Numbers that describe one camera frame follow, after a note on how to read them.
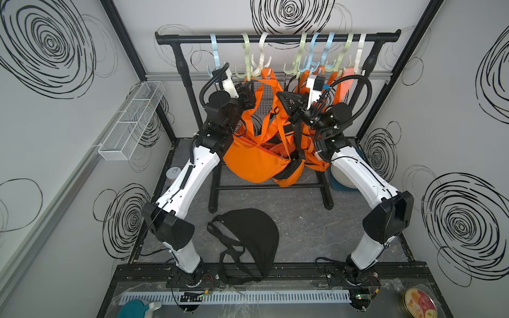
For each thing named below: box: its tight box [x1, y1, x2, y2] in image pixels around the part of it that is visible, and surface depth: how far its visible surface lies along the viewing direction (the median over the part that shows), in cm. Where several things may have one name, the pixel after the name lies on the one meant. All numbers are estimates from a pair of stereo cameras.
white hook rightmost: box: [353, 33, 367, 74], surface depth 58 cm
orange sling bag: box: [302, 65, 338, 173], surface depth 58 cm
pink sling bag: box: [339, 66, 355, 102], surface depth 64 cm
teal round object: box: [116, 299, 150, 318], surface depth 64 cm
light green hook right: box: [324, 32, 354, 73], surface depth 61 cm
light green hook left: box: [234, 32, 252, 82], surface depth 58 cm
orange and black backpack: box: [207, 208, 280, 285], surface depth 81 cm
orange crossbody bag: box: [223, 67, 303, 183], surface depth 74 cm
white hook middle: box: [249, 31, 272, 77], surface depth 60 cm
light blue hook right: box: [320, 31, 337, 69], surface depth 61 cm
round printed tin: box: [402, 287, 439, 318], surface depth 67 cm
